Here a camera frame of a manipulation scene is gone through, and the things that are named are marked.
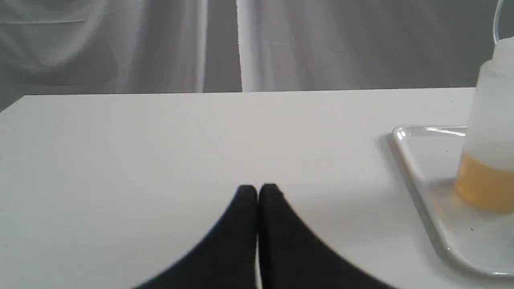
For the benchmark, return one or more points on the grey fabric backdrop curtain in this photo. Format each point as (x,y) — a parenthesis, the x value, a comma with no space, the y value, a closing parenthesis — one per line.
(68,47)

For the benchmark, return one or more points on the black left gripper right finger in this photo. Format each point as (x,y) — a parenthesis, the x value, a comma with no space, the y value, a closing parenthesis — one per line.
(291,256)

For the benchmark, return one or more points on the clear plastic squeeze bottle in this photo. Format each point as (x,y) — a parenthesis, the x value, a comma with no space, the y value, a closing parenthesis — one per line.
(485,178)

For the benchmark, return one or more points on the white rectangular plastic tray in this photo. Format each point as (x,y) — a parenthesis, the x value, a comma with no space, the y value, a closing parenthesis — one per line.
(475,241)

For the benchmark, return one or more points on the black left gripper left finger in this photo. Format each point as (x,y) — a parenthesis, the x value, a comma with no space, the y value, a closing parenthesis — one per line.
(225,258)

